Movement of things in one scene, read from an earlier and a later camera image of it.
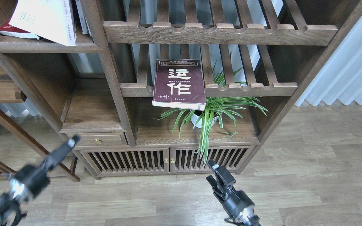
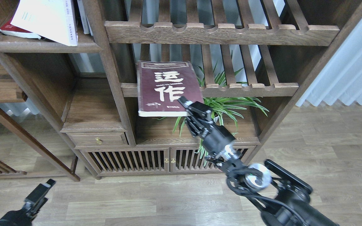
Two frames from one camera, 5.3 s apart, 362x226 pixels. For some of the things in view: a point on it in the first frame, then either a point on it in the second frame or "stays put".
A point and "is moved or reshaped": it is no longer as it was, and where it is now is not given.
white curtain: x=353 y=73 stays put
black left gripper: x=32 y=179 -> x=34 y=202
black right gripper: x=237 y=203 -> x=216 y=137
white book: x=52 y=19 stays put
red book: x=6 y=28 stays put
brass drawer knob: x=98 y=140 stays put
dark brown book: x=179 y=83 is moved or reshaped
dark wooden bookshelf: x=133 y=88 stays put
